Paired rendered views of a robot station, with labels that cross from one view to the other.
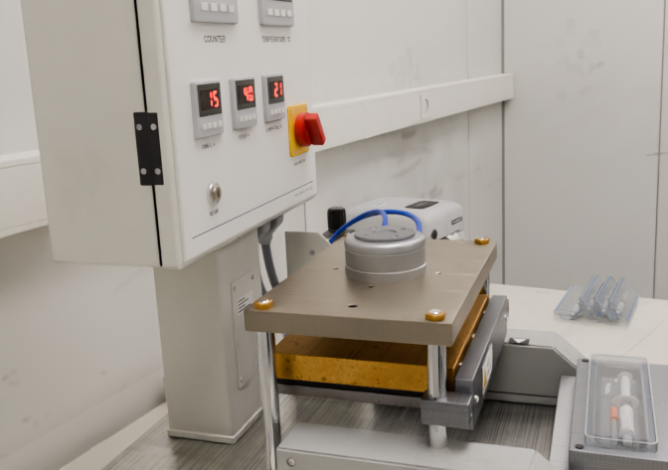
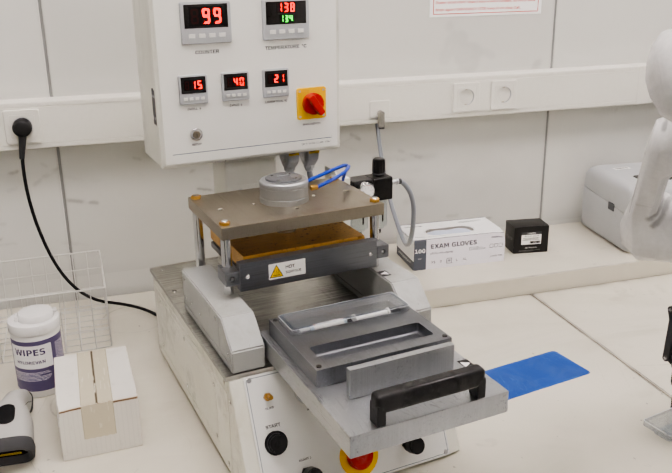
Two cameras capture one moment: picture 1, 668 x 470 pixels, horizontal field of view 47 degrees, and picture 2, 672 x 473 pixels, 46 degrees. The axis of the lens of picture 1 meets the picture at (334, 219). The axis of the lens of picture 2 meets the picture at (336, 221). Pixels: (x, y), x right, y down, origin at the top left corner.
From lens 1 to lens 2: 0.99 m
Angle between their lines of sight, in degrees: 44
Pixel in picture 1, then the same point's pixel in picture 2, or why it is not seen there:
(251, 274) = not seen: hidden behind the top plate
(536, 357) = (385, 286)
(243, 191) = (231, 135)
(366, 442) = (209, 281)
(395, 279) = (268, 204)
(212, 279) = (224, 181)
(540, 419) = not seen: hidden behind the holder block
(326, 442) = (199, 275)
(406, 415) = (318, 296)
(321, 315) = (200, 209)
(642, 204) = not seen: outside the picture
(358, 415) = (299, 286)
